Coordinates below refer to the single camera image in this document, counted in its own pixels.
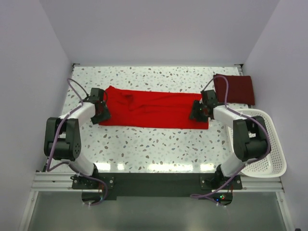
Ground bright red t shirt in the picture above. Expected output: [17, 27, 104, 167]
[99, 86, 209, 129]

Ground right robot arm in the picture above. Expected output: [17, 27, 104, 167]
[189, 90, 271, 190]

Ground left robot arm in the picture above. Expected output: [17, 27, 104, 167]
[44, 88, 111, 192]

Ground folded dark red t shirt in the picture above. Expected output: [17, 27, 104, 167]
[214, 74, 255, 105]

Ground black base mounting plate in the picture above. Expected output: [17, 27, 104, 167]
[72, 172, 243, 205]

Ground white perforated plastic basket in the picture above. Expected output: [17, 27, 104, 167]
[227, 108, 287, 178]

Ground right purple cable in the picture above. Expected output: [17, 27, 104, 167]
[190, 76, 271, 200]

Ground purple cable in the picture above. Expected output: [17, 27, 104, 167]
[46, 78, 109, 206]
[190, 76, 271, 200]

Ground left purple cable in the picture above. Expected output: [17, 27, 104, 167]
[46, 78, 109, 206]

